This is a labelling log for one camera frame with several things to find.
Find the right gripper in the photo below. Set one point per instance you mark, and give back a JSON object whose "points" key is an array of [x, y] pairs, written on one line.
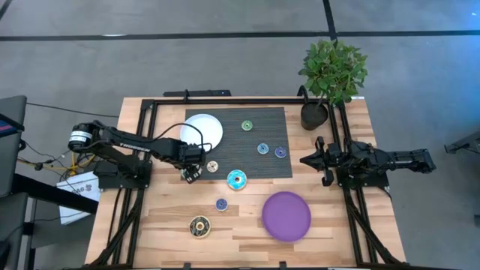
{"points": [[330, 155]]}

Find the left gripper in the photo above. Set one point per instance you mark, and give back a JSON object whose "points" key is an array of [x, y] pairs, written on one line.
{"points": [[191, 153]]}

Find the small cream donut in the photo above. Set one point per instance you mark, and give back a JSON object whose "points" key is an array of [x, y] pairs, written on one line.
{"points": [[209, 167]]}

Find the small purple donut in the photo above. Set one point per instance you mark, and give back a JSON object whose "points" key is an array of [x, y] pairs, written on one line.
{"points": [[277, 152]]}

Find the large blue donut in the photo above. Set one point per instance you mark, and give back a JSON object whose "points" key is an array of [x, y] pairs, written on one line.
{"points": [[230, 180]]}

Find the small light blue donut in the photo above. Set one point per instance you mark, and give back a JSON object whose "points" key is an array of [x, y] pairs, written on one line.
{"points": [[260, 149]]}

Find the large chocolate donut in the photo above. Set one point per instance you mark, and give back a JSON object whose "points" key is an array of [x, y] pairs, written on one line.
{"points": [[192, 227]]}

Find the small green donut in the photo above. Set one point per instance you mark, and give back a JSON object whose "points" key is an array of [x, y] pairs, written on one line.
{"points": [[243, 125]]}

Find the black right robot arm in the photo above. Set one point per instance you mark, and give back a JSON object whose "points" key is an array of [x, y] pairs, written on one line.
{"points": [[405, 157]]}

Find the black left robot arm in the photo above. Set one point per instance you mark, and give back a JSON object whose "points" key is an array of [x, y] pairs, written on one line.
{"points": [[127, 144]]}

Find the small dark blue donut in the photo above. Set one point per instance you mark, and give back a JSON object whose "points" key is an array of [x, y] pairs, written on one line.
{"points": [[218, 204]]}

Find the black plant pot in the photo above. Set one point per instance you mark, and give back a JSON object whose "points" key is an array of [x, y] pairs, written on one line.
{"points": [[313, 118]]}

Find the white round plate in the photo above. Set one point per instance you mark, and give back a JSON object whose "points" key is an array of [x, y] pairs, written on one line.
{"points": [[202, 127]]}

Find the dark grey woven placemat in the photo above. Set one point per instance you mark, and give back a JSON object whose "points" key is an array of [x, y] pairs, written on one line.
{"points": [[240, 157]]}

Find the purple round plate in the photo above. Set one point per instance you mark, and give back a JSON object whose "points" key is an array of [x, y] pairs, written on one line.
{"points": [[281, 225]]}

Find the black power strip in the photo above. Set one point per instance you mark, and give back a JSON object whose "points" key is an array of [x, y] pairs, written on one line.
{"points": [[202, 93]]}

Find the green leafy plant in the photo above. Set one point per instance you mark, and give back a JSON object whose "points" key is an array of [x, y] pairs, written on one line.
{"points": [[333, 71]]}

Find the white cardboard box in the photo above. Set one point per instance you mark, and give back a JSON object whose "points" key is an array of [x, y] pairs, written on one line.
{"points": [[80, 187]]}

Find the black desk beam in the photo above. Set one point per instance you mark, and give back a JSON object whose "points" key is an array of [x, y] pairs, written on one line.
{"points": [[56, 193]]}

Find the dark grey stand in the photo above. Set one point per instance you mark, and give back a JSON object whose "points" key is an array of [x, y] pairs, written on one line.
{"points": [[467, 144]]}

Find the dark tablet device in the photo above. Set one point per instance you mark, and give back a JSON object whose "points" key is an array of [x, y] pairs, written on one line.
{"points": [[7, 125]]}

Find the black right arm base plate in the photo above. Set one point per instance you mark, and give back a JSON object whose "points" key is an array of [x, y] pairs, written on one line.
{"points": [[375, 182]]}

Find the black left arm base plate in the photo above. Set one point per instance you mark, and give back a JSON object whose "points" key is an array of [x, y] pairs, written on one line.
{"points": [[108, 180]]}

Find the black aluminium table frame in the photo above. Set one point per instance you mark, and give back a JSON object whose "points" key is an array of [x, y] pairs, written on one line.
{"points": [[243, 101]]}

